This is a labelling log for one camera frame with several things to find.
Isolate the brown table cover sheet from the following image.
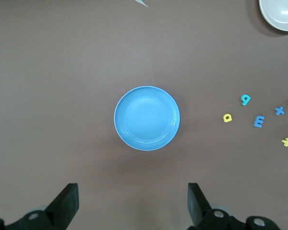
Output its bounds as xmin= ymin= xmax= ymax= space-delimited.
xmin=0 ymin=0 xmax=288 ymax=230

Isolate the blue plate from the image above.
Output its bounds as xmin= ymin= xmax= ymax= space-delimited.
xmin=114 ymin=86 xmax=180 ymax=151

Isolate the blue foam letter E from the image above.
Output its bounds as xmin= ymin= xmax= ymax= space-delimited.
xmin=253 ymin=115 xmax=265 ymax=128

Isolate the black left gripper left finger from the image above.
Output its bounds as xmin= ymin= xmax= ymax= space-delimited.
xmin=0 ymin=183 xmax=79 ymax=230

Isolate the beige plate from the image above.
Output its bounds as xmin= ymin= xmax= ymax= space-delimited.
xmin=258 ymin=0 xmax=288 ymax=32

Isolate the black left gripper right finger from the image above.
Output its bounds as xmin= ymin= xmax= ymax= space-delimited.
xmin=188 ymin=183 xmax=280 ymax=230

